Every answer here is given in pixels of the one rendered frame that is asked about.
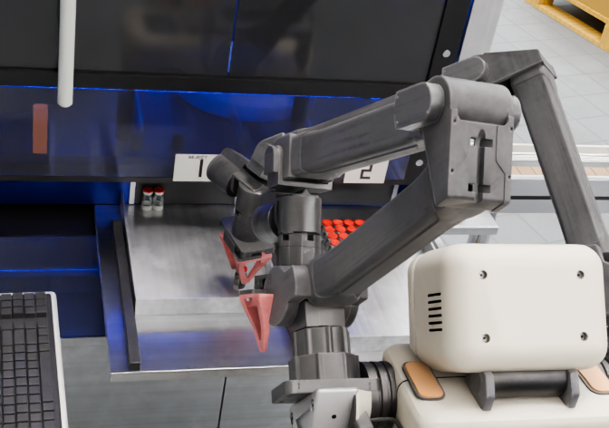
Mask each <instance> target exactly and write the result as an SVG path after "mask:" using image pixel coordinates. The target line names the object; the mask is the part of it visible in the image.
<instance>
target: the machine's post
mask: <svg viewBox="0 0 609 428"><path fill-rule="evenodd" d="M503 3H504V0H471V2H470V6H469V12H468V15H467V19H466V23H465V26H464V30H463V33H462V36H461V40H460V44H459V50H458V53H457V57H456V61H455V63H456V62H459V61H461V60H464V59H467V58H469V57H471V56H473V55H477V54H483V53H489V52H490V48H491V45H492V42H493V39H494V35H495V32H496V29H497V25H498V19H499V17H500V13H501V9H502V6H503Z"/></svg>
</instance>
